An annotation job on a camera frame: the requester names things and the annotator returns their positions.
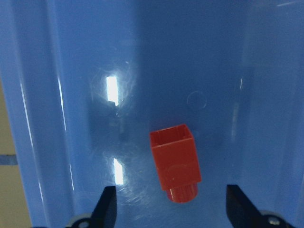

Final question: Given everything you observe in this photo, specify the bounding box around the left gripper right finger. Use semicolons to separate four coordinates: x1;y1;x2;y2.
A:
226;184;262;228

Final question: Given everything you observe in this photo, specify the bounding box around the blue plastic tray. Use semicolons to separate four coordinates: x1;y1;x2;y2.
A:
0;0;304;228

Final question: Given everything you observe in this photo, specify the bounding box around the red block lone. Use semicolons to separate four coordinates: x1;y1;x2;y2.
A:
149;124;202;203

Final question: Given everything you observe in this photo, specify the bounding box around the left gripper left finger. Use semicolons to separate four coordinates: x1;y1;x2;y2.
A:
90;186;117;228

